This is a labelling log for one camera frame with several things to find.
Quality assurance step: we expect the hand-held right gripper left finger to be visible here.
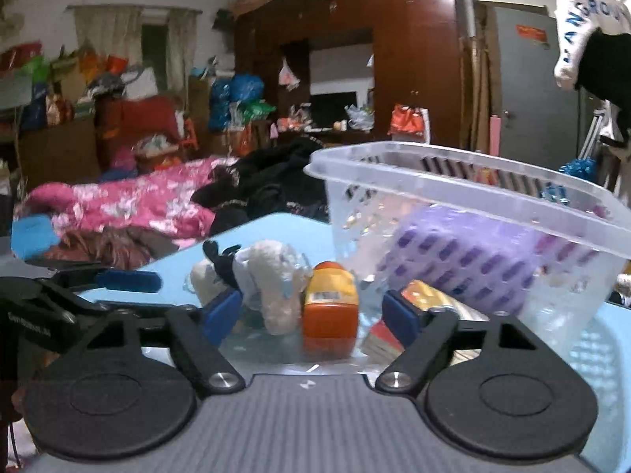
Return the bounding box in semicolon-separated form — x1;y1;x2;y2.
89;290;246;397

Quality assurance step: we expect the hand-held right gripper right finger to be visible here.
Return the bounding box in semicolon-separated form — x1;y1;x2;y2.
375;290;548;397

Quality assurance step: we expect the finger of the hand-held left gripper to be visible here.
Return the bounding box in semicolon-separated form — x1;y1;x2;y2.
37;270;162;299

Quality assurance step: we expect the yellow snack packet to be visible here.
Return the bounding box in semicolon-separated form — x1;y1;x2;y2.
362;280;489;365

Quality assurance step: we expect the white plush toy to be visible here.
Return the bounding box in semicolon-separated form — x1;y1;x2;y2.
190;240;314;336

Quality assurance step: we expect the orange bottle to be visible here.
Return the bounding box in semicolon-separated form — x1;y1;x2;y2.
301;262;360;360

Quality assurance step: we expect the clear plastic storage bin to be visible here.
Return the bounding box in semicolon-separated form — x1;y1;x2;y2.
304;141;629;356

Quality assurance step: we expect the brown fur garment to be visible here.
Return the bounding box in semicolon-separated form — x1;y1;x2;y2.
44;227;178;272

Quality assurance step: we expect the blue cloth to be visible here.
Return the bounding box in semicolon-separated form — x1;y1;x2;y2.
11;216;60;261

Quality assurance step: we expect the pink floral blanket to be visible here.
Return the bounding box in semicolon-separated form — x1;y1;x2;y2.
15;158;237;252

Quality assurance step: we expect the purple patterned pack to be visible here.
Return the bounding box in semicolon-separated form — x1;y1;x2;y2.
389;207;543;316

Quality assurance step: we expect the wooden cabinet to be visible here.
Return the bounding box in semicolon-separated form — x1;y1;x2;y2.
17;118;102;188

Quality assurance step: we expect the black clothing pile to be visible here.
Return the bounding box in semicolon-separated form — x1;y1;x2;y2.
190;138;331;237

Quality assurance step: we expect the red armchair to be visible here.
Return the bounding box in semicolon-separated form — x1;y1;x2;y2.
96;97;185;168

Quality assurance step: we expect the red shopping bag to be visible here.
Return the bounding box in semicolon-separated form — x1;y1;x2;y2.
389;103;429;141

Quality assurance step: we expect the white perforated plastic basket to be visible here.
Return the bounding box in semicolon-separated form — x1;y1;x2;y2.
567;305;631;459

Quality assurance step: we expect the blue plastic bag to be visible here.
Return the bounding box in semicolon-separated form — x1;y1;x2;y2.
209;74;264;131

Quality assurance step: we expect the black television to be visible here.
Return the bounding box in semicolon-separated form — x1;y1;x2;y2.
310;91;358;129

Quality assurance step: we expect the blue tinsel decoration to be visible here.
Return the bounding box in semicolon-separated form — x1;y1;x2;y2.
559;158;599;181

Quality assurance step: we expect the white hanging plastic bag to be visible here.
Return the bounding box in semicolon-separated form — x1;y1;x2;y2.
278;58;301;90

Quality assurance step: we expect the pale patterned curtain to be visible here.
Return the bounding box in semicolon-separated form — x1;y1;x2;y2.
74;6;198;104

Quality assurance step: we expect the grey door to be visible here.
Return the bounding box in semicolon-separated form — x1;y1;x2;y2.
485;2;592;168

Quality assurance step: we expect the brown wooden wardrobe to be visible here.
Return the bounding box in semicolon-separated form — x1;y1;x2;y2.
234;0;469;153

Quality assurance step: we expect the red door sign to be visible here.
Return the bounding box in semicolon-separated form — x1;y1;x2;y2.
517;24;548;45

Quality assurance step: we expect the black hanging garment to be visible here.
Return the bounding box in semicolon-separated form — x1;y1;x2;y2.
574;30;631;104

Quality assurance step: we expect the white printed bag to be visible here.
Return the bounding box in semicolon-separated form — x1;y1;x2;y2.
553;0;631;90

